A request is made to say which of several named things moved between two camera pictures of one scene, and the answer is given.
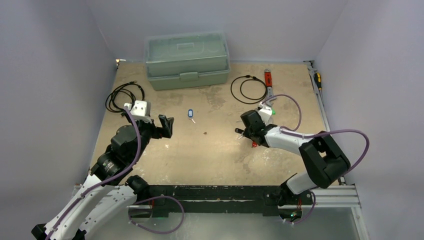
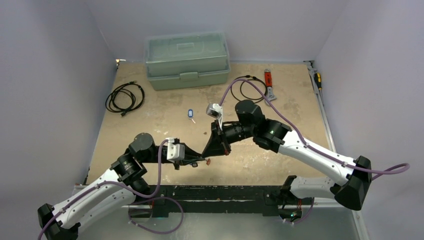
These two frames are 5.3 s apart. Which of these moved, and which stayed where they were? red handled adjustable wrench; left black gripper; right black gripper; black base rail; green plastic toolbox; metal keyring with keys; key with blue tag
Moved: metal keyring with keys; right black gripper; left black gripper
Stayed: key with blue tag; black base rail; red handled adjustable wrench; green plastic toolbox
